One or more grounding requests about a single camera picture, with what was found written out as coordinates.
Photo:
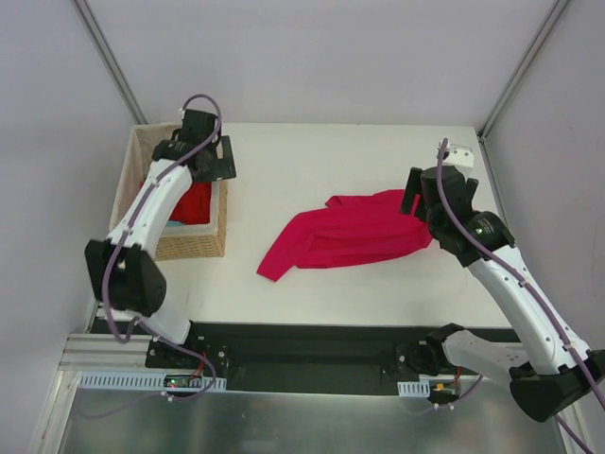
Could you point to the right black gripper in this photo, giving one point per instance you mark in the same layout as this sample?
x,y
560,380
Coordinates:
x,y
411,194

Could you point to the wicker laundry basket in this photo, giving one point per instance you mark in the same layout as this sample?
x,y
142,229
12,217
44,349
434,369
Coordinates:
x,y
176,242

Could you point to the right aluminium frame post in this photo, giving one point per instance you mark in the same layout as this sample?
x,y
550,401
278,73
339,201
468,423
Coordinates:
x,y
535,47

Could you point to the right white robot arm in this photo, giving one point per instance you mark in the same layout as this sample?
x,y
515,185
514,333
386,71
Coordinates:
x,y
557,367

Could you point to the red t shirt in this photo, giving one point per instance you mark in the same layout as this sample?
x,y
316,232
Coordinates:
x,y
194,206

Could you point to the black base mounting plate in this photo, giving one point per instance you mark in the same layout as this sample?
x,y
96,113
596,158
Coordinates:
x,y
324,359

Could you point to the left aluminium frame post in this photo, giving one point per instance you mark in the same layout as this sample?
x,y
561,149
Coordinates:
x,y
104,51

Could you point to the aluminium frame post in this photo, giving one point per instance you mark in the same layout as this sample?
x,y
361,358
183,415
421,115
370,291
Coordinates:
x,y
535,47
104,51

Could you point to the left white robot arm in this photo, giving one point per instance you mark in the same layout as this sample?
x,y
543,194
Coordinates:
x,y
122,269

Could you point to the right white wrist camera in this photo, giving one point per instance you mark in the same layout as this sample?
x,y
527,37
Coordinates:
x,y
461,157

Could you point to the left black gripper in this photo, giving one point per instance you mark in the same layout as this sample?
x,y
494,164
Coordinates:
x,y
221,159

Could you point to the white cable duct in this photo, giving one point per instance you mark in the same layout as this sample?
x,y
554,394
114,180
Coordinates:
x,y
152,382
414,389

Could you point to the left white cable duct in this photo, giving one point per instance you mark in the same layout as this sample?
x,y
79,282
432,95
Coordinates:
x,y
152,382

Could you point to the magenta t shirt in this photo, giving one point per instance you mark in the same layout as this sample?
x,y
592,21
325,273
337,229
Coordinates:
x,y
348,231

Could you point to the right white cable duct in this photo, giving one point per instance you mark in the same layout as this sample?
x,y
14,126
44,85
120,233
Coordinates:
x,y
414,389

